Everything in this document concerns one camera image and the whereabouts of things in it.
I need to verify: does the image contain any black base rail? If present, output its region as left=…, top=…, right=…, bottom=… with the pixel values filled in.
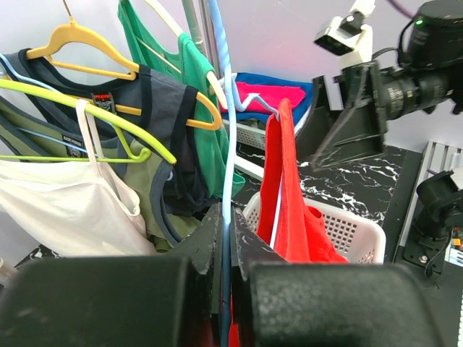
left=382, top=141, right=462, bottom=289

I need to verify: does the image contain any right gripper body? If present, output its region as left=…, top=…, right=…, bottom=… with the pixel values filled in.
left=334, top=60, right=386, bottom=134

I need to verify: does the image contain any red tank top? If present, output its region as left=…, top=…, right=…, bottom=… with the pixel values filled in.
left=229, top=99, right=346, bottom=346

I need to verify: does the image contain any blue folded shirt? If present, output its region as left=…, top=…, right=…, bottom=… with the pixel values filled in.
left=232, top=72, right=313, bottom=126

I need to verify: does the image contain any white side basket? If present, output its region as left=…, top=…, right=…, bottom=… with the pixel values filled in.
left=237, top=121, right=266, bottom=150

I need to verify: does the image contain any pink folded shirt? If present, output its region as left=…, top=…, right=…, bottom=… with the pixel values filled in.
left=234, top=80, right=312, bottom=115

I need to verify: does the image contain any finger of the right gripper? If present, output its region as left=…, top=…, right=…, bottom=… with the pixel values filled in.
left=295, top=76, right=341, bottom=159
left=312, top=108, right=384, bottom=171

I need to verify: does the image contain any navy blue tank top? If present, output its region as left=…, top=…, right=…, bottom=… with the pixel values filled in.
left=1, top=50, right=215, bottom=217

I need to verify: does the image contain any white plastic basket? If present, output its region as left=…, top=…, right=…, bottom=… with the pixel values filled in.
left=241, top=191, right=387, bottom=265

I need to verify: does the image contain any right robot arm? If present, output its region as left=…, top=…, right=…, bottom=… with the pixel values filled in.
left=296, top=1, right=462, bottom=171

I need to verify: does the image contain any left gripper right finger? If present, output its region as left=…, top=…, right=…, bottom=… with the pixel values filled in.
left=230, top=210, right=445, bottom=346

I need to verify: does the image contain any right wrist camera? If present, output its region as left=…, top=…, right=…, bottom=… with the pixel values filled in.
left=314, top=0, right=375, bottom=69

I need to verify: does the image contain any yellow plastic hanger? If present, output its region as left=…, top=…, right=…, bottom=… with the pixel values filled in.
left=25, top=0, right=222, bottom=131

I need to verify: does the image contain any white clothes rack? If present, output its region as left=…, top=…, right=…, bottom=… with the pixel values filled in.
left=182, top=0, right=263, bottom=181

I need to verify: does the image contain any cream white hanger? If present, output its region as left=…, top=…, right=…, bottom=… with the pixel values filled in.
left=145, top=0, right=228, bottom=110

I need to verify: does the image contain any white camisole top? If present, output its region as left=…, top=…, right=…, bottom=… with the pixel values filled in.
left=1, top=100, right=156, bottom=257

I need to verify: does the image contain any light blue wire hanger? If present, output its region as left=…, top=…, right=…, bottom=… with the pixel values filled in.
left=208, top=0, right=286, bottom=347

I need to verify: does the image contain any lime green hanger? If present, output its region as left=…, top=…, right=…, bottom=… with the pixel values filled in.
left=1, top=80, right=177, bottom=165

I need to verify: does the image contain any olive green tank top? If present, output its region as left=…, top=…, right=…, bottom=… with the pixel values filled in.
left=1, top=99, right=206, bottom=253

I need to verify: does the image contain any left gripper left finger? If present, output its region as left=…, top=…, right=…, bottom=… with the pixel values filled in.
left=1, top=205, right=221, bottom=346

